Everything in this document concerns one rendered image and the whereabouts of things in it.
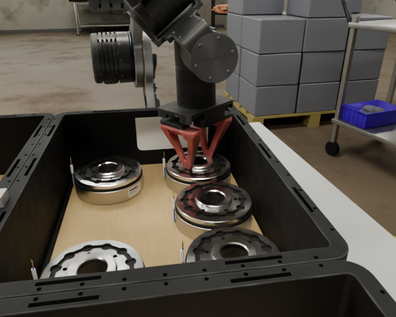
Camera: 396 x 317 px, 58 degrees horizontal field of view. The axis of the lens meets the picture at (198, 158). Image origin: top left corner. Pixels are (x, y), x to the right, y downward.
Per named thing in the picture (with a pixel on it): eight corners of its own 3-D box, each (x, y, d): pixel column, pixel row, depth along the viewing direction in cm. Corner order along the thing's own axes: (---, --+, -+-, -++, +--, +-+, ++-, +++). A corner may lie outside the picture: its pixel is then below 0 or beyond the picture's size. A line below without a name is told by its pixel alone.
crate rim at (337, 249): (58, 125, 60) (56, 112, 59) (232, 116, 64) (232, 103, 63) (-52, 330, 24) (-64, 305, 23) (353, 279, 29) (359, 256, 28)
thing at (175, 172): (166, 154, 61) (166, 151, 61) (224, 152, 62) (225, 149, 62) (166, 183, 52) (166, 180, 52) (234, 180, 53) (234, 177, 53)
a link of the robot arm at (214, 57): (174, -36, 46) (126, 11, 47) (195, -43, 36) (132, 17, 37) (228, 37, 51) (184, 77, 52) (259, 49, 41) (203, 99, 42)
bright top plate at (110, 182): (82, 160, 59) (81, 156, 59) (143, 157, 60) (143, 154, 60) (68, 191, 50) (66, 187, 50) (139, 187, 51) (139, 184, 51)
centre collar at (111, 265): (71, 258, 37) (70, 253, 37) (119, 254, 38) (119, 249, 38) (61, 294, 33) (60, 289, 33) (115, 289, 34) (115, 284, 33)
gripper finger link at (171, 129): (224, 163, 57) (224, 107, 52) (193, 180, 52) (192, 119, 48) (192, 152, 61) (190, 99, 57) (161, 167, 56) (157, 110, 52)
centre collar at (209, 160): (182, 158, 59) (182, 154, 59) (212, 156, 59) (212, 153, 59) (183, 172, 55) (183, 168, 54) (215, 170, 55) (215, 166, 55)
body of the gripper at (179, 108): (234, 110, 55) (235, 61, 52) (189, 129, 48) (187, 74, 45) (202, 102, 59) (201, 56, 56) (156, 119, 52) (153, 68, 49)
